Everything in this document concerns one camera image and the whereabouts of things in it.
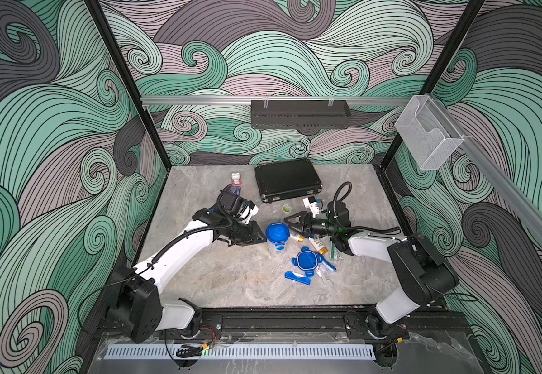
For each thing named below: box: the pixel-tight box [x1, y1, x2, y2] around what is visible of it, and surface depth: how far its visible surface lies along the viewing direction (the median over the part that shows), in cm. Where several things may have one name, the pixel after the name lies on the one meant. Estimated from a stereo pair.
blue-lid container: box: [265, 222, 291, 255], surface depth 81 cm
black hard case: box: [253, 158, 323, 203], surface depth 109 cm
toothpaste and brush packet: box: [315, 260, 338, 279], surface depth 87 cm
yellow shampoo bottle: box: [308, 236, 329, 255], surface depth 92 cm
